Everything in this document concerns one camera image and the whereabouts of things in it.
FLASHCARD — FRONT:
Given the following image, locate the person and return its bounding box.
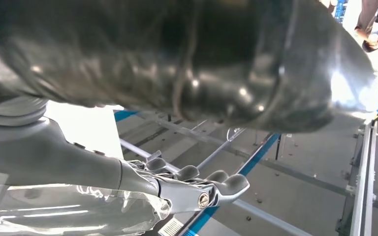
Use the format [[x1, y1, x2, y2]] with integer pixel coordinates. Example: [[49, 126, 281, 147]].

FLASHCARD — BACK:
[[353, 0, 378, 54]]

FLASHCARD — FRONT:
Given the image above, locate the stainless steel workbench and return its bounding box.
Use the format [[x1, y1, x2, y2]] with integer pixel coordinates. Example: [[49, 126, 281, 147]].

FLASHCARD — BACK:
[[44, 100, 378, 236]]

